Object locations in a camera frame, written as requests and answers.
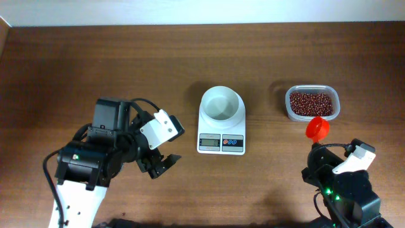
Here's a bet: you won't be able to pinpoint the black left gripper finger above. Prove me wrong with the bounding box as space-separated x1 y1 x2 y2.
160 154 181 170
147 161 167 179

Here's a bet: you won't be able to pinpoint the red plastic measuring scoop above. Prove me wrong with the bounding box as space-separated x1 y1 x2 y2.
305 117 330 143

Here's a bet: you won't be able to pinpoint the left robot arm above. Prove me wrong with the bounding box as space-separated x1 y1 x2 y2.
42 98 185 227

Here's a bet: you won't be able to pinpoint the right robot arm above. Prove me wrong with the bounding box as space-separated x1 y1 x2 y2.
301 139 392 228

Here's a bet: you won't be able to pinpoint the white digital kitchen scale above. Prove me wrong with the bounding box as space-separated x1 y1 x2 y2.
196 93 247 156

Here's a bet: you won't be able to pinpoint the red adzuki beans in container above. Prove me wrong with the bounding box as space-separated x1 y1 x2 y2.
289 92 333 117

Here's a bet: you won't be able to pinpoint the clear plastic food container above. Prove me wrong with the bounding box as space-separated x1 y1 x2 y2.
285 85 340 122

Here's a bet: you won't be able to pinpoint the white round bowl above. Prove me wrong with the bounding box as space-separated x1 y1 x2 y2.
201 86 239 121

